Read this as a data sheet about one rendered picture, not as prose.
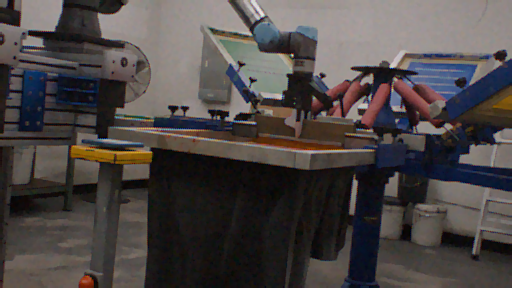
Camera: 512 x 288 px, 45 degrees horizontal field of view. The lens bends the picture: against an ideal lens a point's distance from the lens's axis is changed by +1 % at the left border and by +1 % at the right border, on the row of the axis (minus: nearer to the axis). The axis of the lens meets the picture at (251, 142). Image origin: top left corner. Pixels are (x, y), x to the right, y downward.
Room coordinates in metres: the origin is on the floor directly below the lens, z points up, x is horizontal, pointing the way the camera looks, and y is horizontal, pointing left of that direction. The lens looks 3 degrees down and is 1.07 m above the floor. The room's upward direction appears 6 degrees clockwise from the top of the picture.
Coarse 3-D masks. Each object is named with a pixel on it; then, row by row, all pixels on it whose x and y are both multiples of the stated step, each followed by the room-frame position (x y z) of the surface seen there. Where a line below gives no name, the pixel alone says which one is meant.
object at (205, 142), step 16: (112, 128) 1.60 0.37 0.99; (128, 128) 1.60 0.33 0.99; (144, 128) 1.68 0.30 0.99; (160, 128) 1.78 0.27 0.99; (160, 144) 1.53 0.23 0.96; (176, 144) 1.50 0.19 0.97; (192, 144) 1.48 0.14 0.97; (208, 144) 1.46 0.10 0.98; (224, 144) 1.44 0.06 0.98; (240, 144) 1.42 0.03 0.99; (240, 160) 1.42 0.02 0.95; (256, 160) 1.40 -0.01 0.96; (272, 160) 1.38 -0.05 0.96; (288, 160) 1.36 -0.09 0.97; (304, 160) 1.34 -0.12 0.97; (320, 160) 1.38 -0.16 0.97; (336, 160) 1.48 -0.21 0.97; (352, 160) 1.58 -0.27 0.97; (368, 160) 1.70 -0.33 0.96
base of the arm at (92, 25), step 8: (64, 8) 2.02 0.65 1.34; (72, 8) 2.01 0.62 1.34; (80, 8) 2.01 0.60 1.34; (88, 8) 2.02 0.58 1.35; (96, 8) 2.05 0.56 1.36; (64, 16) 2.01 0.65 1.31; (72, 16) 2.00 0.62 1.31; (80, 16) 2.01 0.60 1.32; (88, 16) 2.02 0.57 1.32; (96, 16) 2.05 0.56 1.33; (64, 24) 2.00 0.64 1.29; (72, 24) 1.99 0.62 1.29; (80, 24) 2.01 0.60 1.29; (88, 24) 2.01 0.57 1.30; (96, 24) 2.04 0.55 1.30; (80, 32) 1.99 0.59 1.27; (88, 32) 2.01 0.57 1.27; (96, 32) 2.03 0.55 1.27
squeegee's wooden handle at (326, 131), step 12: (264, 120) 2.06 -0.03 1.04; (276, 120) 2.04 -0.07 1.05; (312, 120) 1.98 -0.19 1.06; (264, 132) 2.06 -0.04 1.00; (276, 132) 2.04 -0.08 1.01; (288, 132) 2.02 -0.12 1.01; (312, 132) 1.98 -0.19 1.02; (324, 132) 1.96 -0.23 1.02; (336, 132) 1.94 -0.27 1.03; (348, 132) 1.92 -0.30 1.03
